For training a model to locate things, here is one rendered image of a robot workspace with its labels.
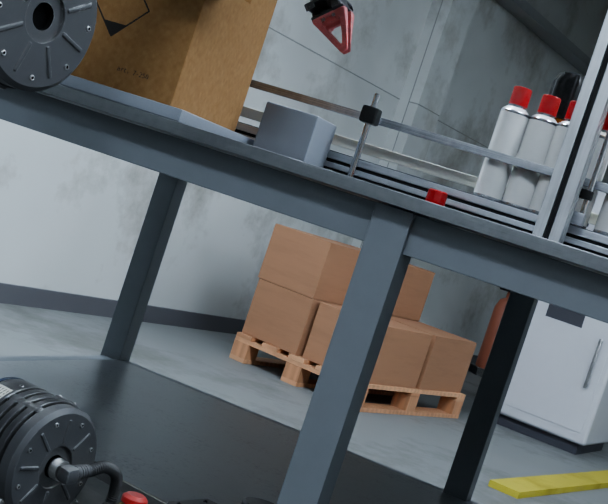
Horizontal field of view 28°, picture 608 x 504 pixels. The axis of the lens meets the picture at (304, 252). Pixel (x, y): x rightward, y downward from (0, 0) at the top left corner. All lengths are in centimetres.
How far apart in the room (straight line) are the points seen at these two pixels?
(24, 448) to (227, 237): 454
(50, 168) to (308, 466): 341
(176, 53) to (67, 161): 320
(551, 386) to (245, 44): 439
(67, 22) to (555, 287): 74
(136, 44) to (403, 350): 355
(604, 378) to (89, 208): 267
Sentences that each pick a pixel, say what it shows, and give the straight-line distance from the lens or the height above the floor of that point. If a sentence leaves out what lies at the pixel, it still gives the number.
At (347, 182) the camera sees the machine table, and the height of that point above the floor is 82.
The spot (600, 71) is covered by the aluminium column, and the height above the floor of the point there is 112.
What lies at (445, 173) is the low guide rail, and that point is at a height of 90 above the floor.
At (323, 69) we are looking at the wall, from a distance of 641.
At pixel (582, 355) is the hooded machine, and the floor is 48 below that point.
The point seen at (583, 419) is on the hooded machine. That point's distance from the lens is 620.
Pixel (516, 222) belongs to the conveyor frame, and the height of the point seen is 86.
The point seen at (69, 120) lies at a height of 78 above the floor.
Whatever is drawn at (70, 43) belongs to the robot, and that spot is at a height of 86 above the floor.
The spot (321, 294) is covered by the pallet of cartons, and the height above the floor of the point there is 41.
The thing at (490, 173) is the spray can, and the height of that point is 92.
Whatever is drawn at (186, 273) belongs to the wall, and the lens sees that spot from 590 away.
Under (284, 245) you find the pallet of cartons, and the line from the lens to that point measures 541.
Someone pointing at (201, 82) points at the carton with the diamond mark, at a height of 91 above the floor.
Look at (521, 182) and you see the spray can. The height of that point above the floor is 92.
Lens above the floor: 77
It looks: 2 degrees down
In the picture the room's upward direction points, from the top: 18 degrees clockwise
